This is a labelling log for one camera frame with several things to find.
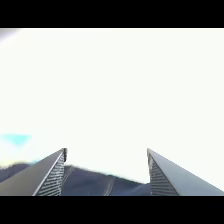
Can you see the dark blue garment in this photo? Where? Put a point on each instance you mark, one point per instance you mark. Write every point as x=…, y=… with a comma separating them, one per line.
x=100, y=183

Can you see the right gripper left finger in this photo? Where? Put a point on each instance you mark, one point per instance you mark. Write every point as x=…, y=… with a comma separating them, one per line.
x=43, y=178

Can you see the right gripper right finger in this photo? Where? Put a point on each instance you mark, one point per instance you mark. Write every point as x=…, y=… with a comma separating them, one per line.
x=170, y=180

